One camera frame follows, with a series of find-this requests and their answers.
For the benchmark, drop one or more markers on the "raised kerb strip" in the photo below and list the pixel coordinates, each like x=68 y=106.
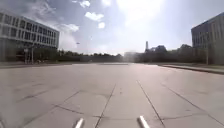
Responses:
x=196 y=68

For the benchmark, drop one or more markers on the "tall chimney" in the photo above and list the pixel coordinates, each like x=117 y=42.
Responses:
x=146 y=45

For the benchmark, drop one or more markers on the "grey concrete slab pavement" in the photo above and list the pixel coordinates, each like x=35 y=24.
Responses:
x=113 y=83

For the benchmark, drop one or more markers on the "pole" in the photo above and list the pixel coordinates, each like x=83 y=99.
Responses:
x=32 y=53

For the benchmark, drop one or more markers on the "white office building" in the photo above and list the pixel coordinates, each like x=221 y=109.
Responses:
x=23 y=36

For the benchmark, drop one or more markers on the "grey building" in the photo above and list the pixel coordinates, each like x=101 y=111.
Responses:
x=210 y=38

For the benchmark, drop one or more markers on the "robot's own part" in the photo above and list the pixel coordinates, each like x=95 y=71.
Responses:
x=79 y=123
x=143 y=122

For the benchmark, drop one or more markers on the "row of trees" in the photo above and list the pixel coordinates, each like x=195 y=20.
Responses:
x=100 y=57

